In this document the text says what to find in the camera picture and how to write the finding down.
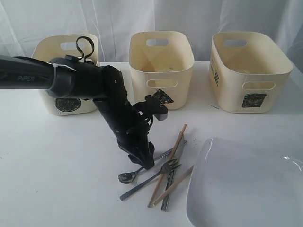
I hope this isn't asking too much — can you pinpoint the steel table knife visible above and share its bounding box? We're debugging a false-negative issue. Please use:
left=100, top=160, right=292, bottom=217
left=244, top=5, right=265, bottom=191
left=161, top=140, right=188, bottom=212

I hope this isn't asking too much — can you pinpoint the cream bin with circle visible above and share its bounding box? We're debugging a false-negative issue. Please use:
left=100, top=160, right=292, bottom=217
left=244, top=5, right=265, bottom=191
left=32, top=33, right=98, bottom=116

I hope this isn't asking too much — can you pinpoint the cream bin with square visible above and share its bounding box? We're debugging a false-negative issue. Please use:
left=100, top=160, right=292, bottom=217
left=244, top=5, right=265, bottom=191
left=209, top=32, right=293, bottom=113

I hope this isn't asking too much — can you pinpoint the short wooden chopstick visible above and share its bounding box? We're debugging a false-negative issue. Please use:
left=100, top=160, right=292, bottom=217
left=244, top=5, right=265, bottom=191
left=152, top=166, right=194, bottom=207

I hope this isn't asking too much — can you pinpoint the cream bin with triangle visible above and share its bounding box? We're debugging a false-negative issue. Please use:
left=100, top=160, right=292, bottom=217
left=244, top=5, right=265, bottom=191
left=129, top=31, right=195, bottom=110

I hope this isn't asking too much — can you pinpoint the steel spoon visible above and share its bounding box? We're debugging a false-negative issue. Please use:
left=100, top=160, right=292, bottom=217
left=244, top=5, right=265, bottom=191
left=117, top=148, right=172, bottom=184

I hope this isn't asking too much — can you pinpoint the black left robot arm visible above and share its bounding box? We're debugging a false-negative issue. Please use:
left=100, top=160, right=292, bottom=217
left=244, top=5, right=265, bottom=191
left=0, top=55, right=154, bottom=170

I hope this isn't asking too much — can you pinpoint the steel fork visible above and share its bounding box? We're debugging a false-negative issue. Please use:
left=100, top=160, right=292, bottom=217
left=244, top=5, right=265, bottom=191
left=120, top=158, right=181, bottom=201

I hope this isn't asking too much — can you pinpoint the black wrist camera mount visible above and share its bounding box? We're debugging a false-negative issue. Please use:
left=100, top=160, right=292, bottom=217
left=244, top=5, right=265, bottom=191
left=133, top=95, right=168, bottom=122

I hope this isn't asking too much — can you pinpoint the long wooden chopstick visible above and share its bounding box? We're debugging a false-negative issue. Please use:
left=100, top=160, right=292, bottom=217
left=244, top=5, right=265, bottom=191
left=147, top=124, right=187, bottom=208

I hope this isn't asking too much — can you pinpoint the white square plate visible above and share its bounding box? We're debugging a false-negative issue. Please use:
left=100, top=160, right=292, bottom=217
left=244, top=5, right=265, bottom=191
left=186, top=138, right=303, bottom=227

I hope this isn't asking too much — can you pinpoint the white backdrop curtain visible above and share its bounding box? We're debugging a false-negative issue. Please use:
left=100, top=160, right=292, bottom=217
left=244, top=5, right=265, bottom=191
left=0, top=0, right=303, bottom=68

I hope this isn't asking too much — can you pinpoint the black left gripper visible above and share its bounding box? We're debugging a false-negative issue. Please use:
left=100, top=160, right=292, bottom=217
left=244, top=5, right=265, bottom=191
left=93, top=66, right=155, bottom=169

